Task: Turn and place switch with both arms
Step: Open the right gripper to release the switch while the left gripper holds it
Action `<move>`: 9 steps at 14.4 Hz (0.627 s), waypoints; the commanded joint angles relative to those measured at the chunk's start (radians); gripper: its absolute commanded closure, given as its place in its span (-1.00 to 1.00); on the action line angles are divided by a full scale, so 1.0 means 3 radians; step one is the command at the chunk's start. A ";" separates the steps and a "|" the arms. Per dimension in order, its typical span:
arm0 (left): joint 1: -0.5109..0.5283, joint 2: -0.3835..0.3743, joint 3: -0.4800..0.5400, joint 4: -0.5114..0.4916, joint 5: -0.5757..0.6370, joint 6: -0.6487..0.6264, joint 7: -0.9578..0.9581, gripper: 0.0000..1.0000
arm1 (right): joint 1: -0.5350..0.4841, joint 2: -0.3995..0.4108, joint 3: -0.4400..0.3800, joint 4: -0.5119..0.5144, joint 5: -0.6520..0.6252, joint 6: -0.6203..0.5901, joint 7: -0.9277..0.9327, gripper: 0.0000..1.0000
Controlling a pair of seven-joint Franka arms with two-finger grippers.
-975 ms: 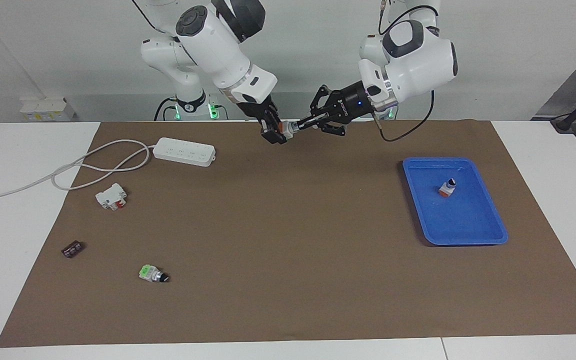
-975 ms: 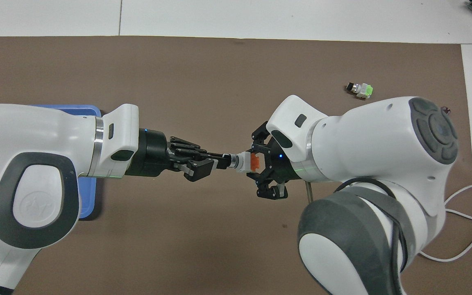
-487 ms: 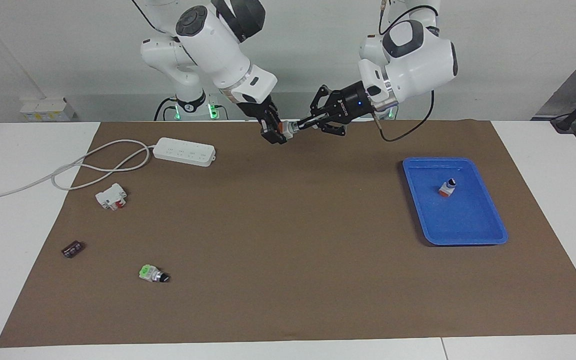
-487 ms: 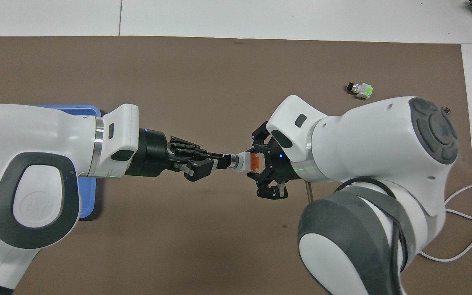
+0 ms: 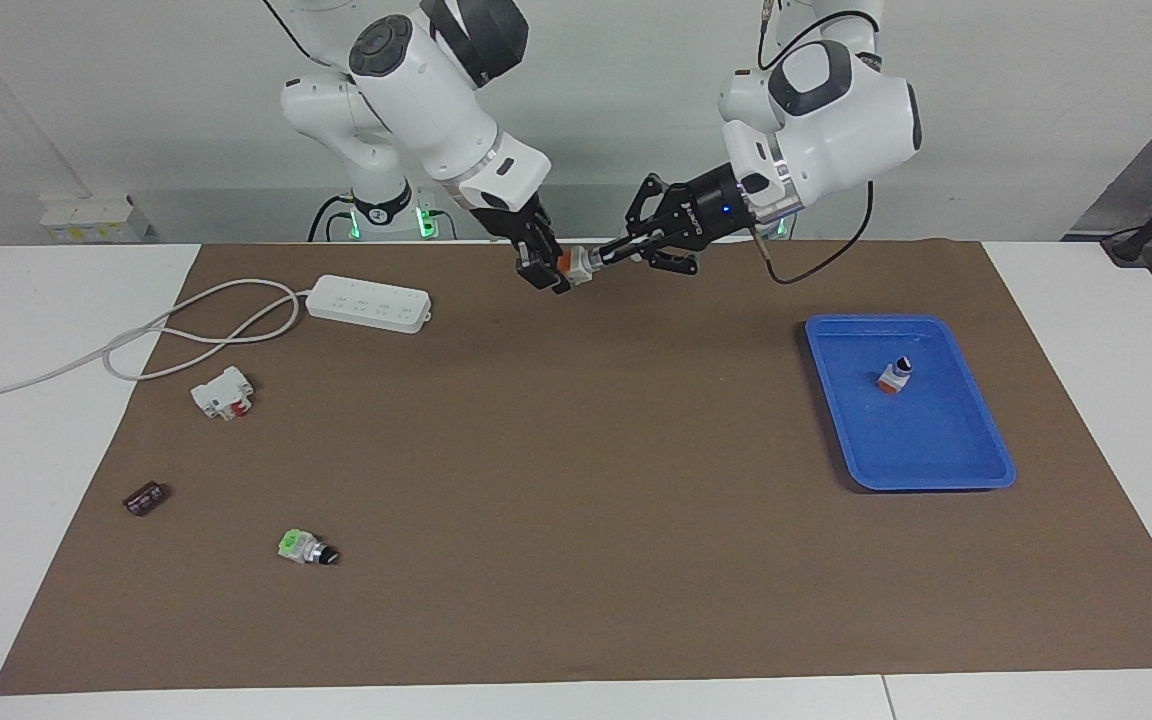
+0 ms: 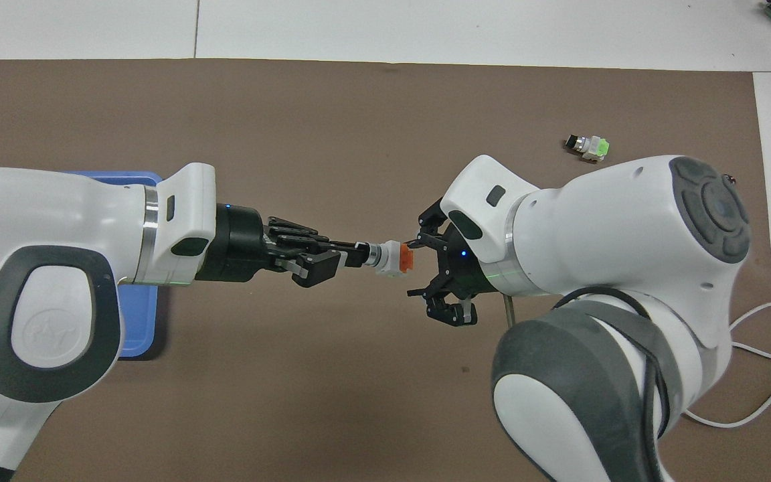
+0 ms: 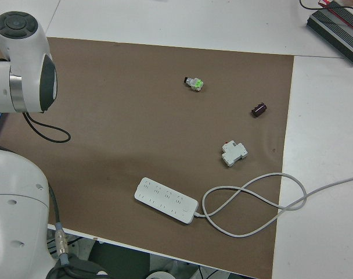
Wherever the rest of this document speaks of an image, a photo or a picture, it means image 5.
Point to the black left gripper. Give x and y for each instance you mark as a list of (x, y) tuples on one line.
[(711, 210)]

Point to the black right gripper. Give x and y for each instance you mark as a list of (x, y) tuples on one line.
[(521, 215)]

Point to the orange base rotary switch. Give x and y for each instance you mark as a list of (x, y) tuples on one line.
[(581, 266)]

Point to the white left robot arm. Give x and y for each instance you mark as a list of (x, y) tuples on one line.
[(836, 110)]

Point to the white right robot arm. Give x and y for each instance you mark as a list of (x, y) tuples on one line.
[(426, 90)]

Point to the white power strip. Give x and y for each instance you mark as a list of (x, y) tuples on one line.
[(368, 302)]

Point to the brown table mat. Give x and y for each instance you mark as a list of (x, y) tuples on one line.
[(586, 560)]

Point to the white circuit breaker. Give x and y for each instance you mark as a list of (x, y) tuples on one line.
[(221, 393)]

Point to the blue plastic tray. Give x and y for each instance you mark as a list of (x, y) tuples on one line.
[(936, 440)]

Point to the small dark capacitor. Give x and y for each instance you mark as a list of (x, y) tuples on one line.
[(145, 498)]

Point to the red base rotary switch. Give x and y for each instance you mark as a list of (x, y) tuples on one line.
[(894, 378)]

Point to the green base rotary switch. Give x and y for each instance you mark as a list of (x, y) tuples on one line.
[(301, 546)]

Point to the white wall socket box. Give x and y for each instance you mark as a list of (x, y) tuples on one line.
[(96, 220)]

